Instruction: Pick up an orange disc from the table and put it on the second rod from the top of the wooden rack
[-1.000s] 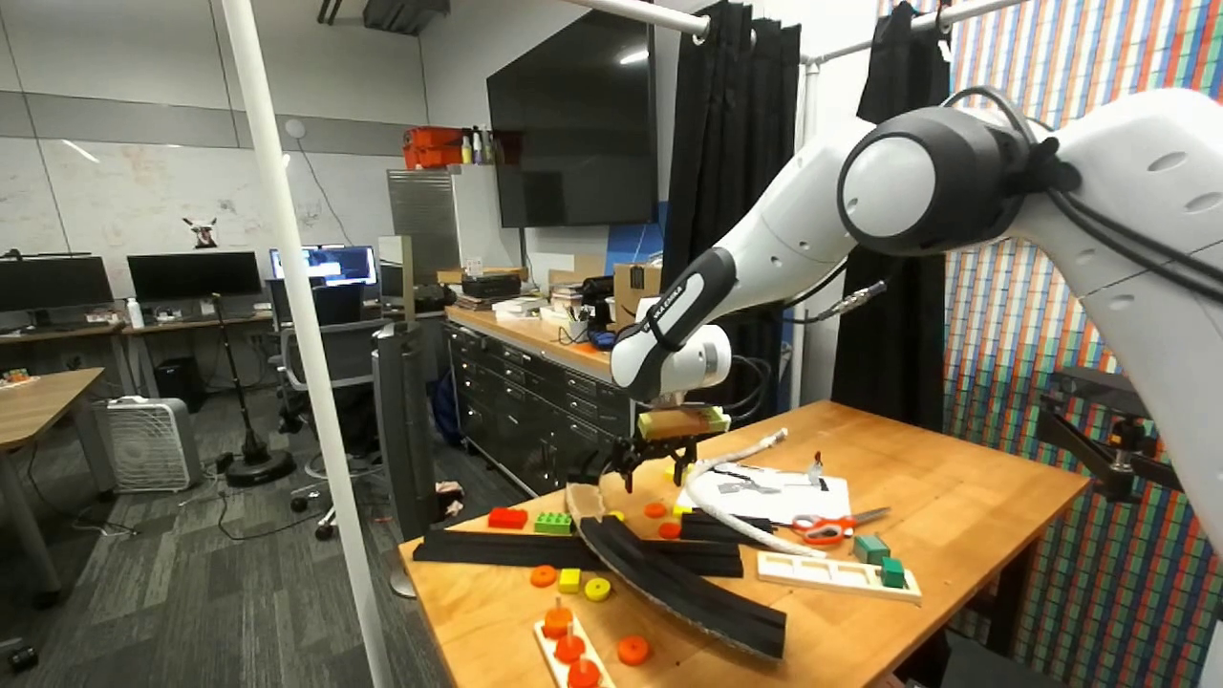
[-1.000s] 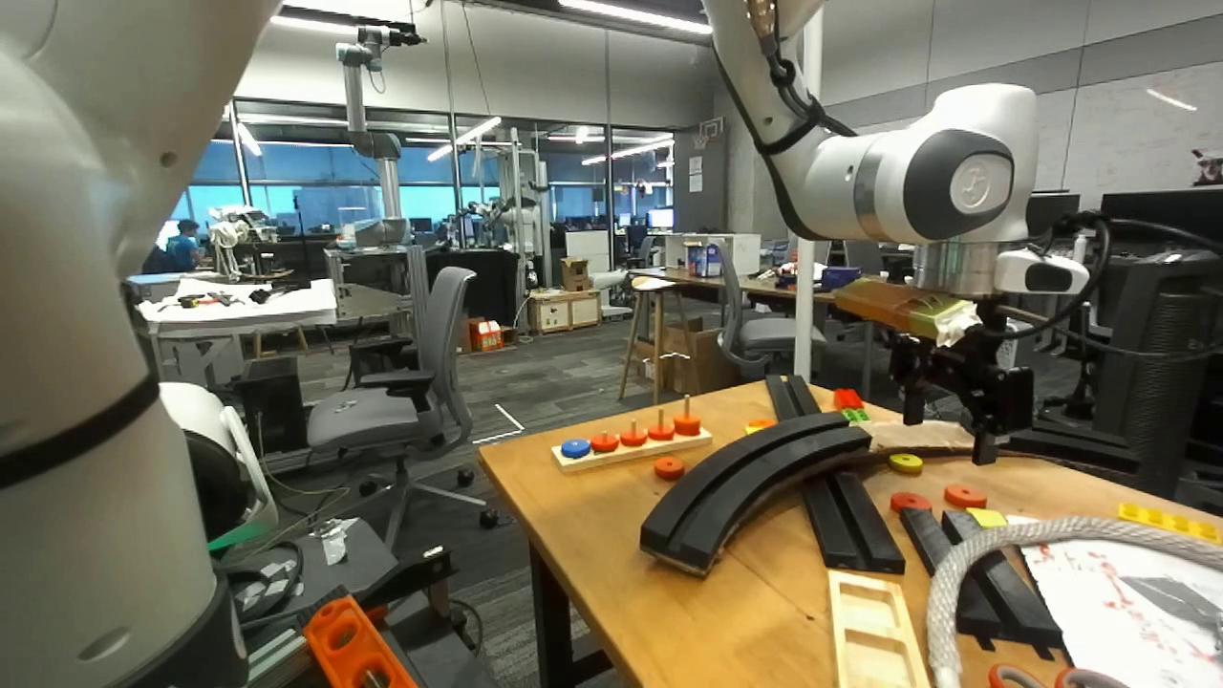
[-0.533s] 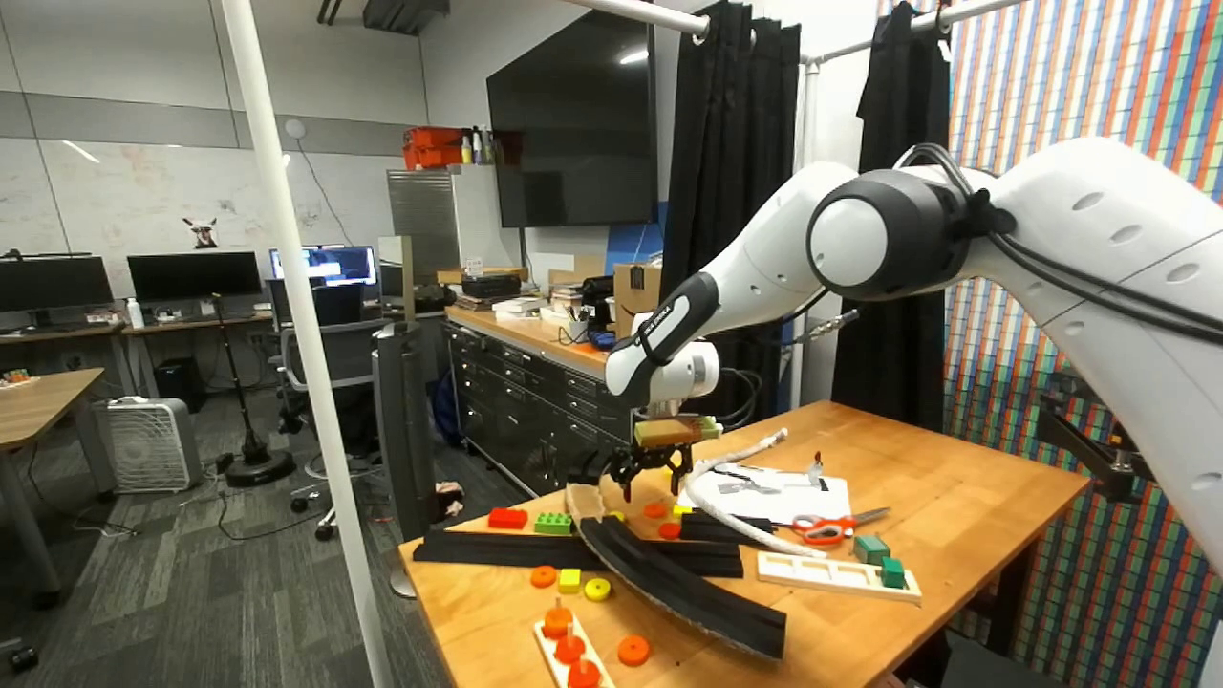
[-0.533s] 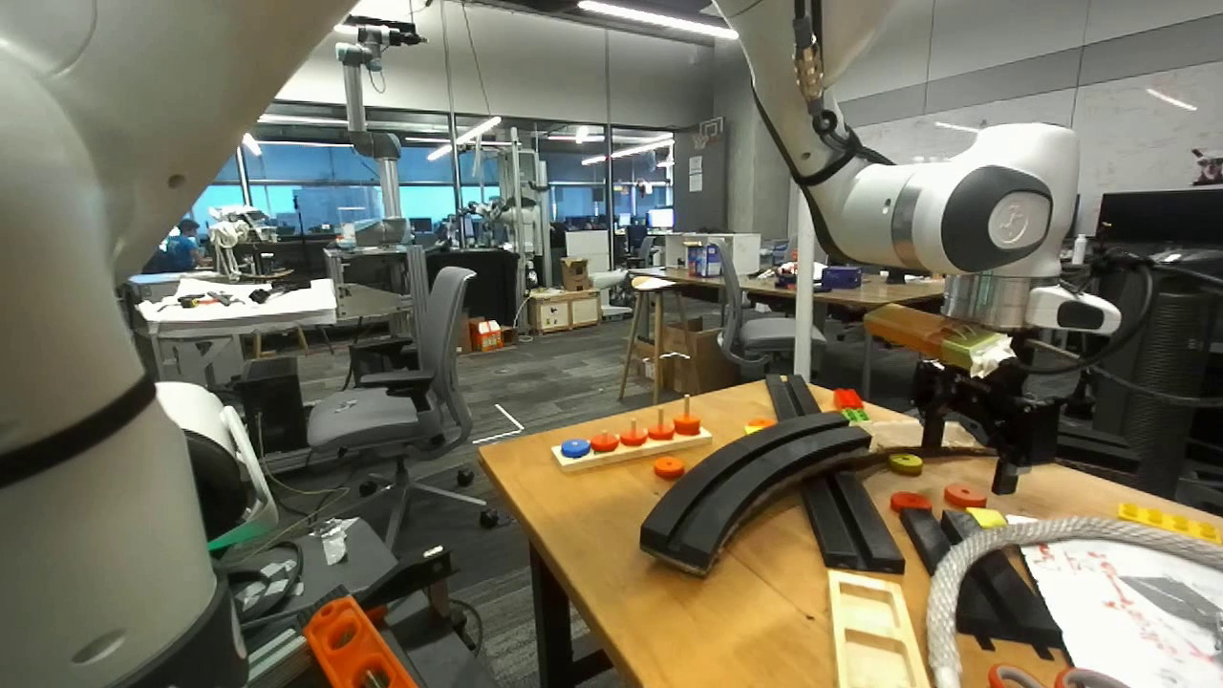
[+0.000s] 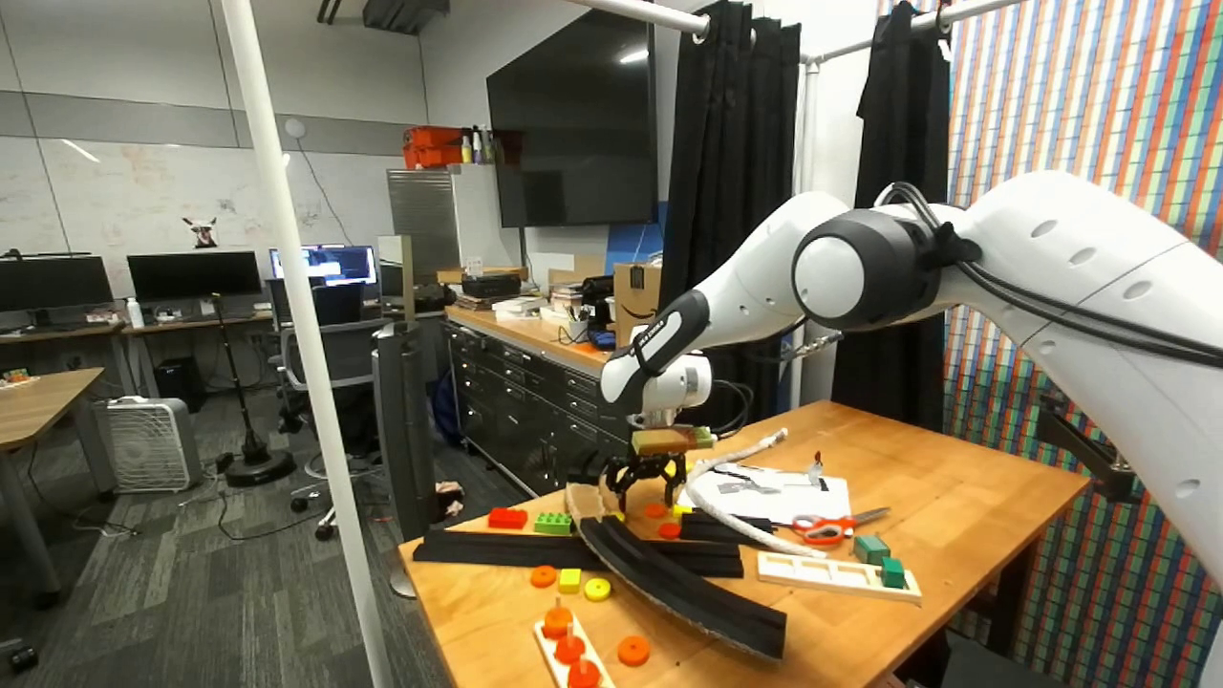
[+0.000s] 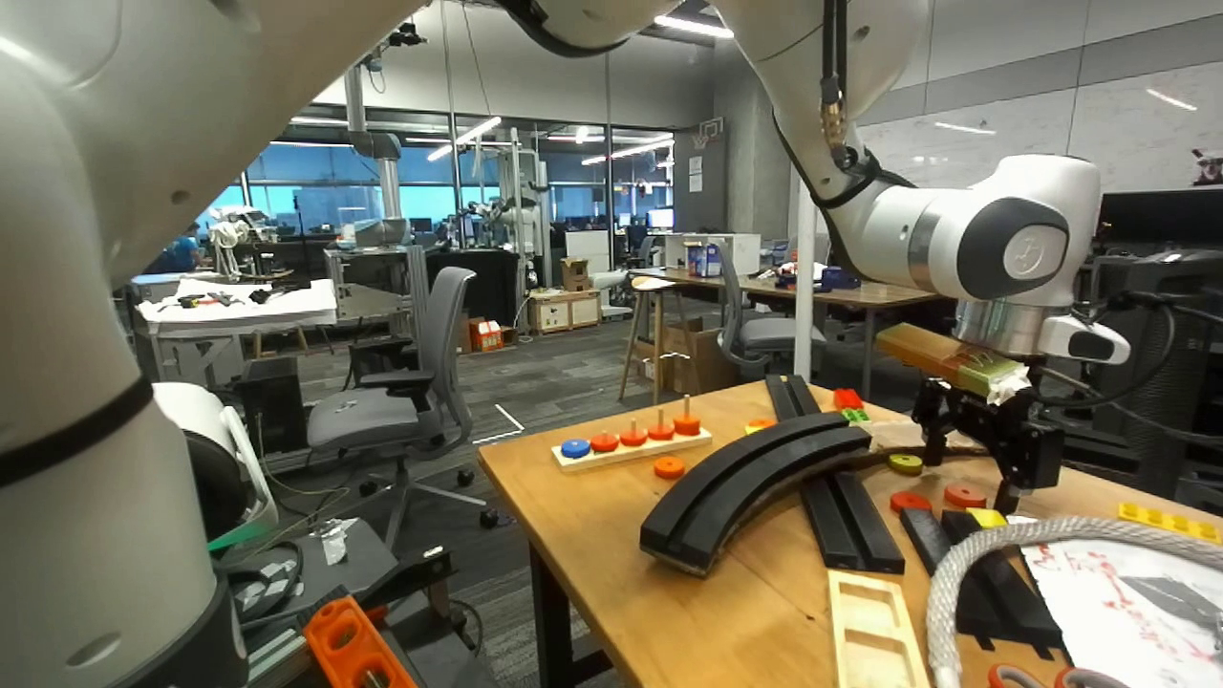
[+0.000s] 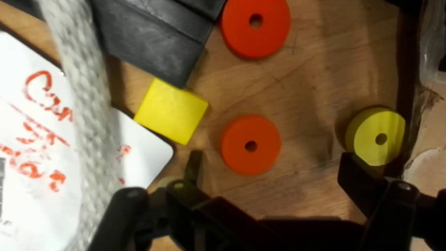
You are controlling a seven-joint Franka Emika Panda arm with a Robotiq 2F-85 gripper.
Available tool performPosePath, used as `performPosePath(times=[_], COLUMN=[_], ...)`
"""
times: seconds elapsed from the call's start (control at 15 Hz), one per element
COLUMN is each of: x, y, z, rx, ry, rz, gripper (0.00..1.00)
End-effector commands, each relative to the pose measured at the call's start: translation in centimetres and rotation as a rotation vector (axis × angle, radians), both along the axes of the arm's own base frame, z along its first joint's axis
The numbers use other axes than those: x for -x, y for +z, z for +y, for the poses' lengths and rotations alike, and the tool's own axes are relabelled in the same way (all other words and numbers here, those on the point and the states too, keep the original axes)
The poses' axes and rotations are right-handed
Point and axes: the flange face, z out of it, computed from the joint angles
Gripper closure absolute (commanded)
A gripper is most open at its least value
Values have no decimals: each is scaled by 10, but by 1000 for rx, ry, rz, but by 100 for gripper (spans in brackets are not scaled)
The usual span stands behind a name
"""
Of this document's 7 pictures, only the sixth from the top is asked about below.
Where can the white paper sheet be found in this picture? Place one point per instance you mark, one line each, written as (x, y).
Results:
(1147, 612)

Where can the long wooden desk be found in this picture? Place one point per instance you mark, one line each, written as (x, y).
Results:
(864, 295)

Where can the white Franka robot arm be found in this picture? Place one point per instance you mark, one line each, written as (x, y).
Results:
(77, 317)

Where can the blue disc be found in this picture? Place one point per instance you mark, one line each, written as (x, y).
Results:
(577, 448)

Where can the orange plastic tool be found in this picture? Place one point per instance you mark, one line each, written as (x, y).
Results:
(347, 642)

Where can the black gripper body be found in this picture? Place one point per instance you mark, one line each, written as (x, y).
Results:
(1015, 424)

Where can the green lego brick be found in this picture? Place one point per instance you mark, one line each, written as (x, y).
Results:
(853, 415)

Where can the red-orange disc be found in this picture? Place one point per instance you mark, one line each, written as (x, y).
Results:
(605, 445)
(634, 435)
(690, 424)
(658, 428)
(912, 502)

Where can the long straight black track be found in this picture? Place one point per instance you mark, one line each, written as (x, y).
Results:
(853, 522)

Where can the white pole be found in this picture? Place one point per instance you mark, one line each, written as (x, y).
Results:
(806, 279)

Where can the orange disc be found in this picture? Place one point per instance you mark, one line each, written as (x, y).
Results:
(671, 466)
(964, 493)
(761, 424)

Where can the grey office chair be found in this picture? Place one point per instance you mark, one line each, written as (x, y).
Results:
(757, 330)
(434, 368)

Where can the short straight black track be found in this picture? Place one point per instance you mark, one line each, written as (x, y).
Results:
(1007, 598)

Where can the curved black track piece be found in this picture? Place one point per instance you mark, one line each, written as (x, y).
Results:
(752, 490)

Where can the shape sorter board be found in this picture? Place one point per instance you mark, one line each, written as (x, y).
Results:
(844, 637)

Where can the yellow disc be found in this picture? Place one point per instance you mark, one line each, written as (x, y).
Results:
(903, 462)

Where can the yellow lego strip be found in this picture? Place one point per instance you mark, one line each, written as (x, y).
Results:
(1171, 522)

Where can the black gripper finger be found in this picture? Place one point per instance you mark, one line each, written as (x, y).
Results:
(1019, 480)
(933, 424)

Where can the red lego brick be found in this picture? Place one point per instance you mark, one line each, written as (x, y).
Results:
(847, 397)

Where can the wooden stool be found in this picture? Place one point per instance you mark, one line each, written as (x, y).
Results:
(652, 337)

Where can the small yellow block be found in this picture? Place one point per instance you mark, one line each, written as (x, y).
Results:
(989, 516)

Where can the white work table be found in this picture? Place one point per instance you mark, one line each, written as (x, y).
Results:
(244, 307)

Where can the cardboard boxes on floor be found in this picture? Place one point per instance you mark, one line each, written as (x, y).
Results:
(565, 312)

